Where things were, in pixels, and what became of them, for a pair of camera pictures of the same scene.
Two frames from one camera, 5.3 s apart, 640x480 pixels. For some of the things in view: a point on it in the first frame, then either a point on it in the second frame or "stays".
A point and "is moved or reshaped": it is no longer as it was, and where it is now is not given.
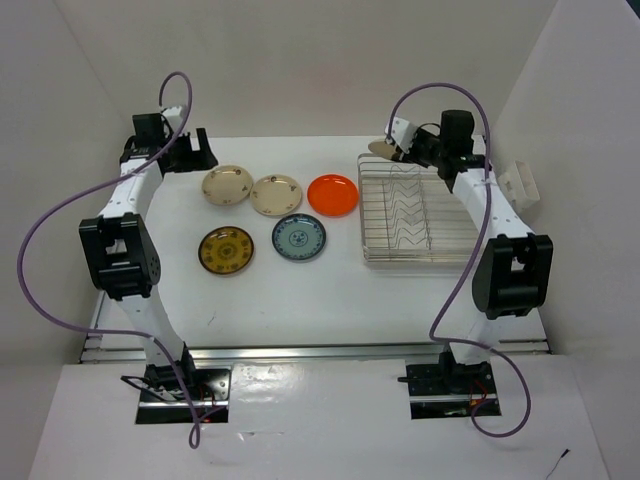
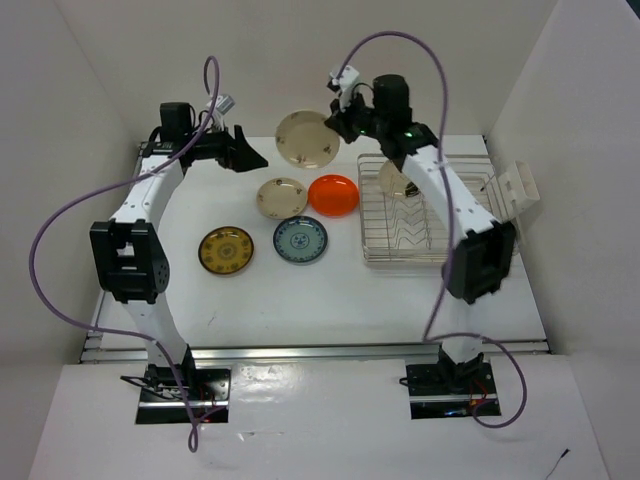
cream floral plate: (276, 195) is moved or reshaped
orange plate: (332, 195) stays
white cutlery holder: (518, 186) stays
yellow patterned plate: (226, 250) stays
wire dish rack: (411, 213) stays
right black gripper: (411, 156) to (338, 120)
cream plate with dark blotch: (382, 148) to (394, 183)
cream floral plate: (227, 185) to (305, 141)
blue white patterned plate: (299, 236) stays
